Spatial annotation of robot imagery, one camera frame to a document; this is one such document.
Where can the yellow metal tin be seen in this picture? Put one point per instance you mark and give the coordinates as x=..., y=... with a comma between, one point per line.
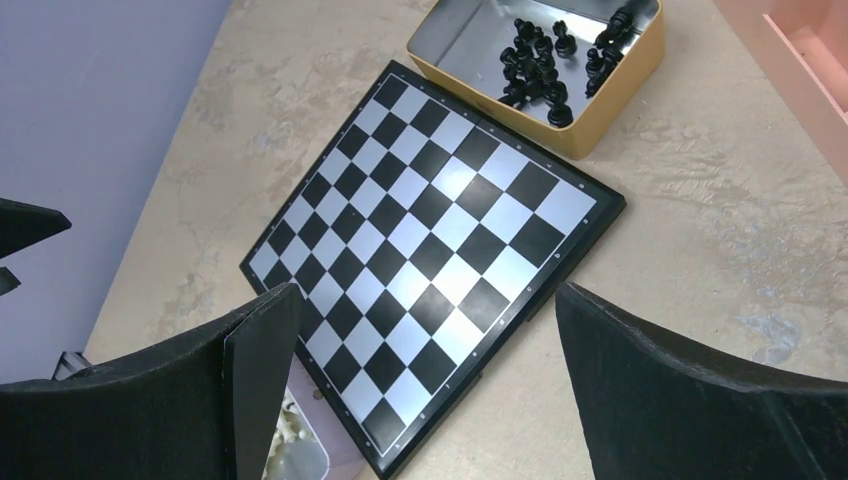
x=458, y=44

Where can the black white chess board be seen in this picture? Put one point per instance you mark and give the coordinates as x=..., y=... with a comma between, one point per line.
x=422, y=236

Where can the pink desk file organizer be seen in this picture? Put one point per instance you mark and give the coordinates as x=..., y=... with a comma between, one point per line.
x=801, y=46

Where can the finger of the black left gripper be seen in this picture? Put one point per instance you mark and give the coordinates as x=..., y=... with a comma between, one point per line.
x=24, y=225

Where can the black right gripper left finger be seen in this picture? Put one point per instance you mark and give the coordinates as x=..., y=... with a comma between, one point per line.
x=200, y=405

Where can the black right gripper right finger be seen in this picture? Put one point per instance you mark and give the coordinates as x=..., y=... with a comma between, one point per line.
x=655, y=404

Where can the white chess pieces pile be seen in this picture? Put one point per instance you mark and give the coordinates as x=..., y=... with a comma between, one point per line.
x=289, y=430

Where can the silver lilac metal tin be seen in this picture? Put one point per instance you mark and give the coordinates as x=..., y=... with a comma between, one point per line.
x=309, y=441

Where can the black chess pieces pile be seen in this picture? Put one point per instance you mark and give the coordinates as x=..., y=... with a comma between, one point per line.
x=532, y=74

